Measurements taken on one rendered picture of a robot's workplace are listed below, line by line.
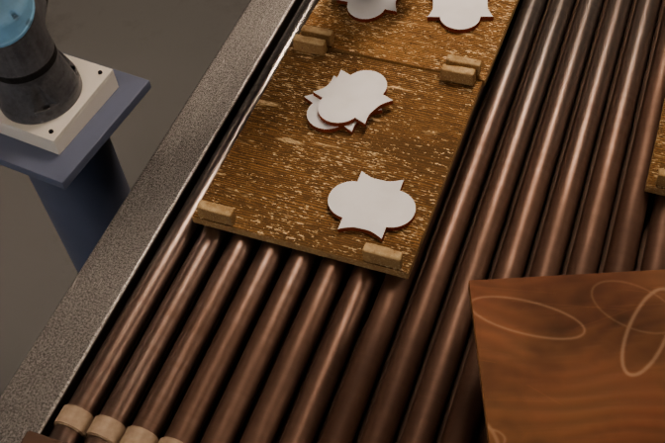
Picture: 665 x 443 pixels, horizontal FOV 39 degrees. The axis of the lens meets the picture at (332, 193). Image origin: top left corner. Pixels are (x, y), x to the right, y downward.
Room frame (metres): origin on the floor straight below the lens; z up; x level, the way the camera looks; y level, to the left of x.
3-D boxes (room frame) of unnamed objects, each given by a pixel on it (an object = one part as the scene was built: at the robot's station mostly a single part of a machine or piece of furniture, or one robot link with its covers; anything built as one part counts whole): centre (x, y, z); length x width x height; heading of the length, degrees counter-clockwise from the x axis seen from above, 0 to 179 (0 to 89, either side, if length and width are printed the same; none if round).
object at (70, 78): (1.26, 0.50, 0.96); 0.15 x 0.15 x 0.10
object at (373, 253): (0.79, -0.06, 0.95); 0.06 x 0.02 x 0.03; 64
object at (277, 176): (1.02, -0.03, 0.93); 0.41 x 0.35 x 0.02; 154
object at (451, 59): (1.16, -0.25, 0.95); 0.06 x 0.02 x 0.03; 63
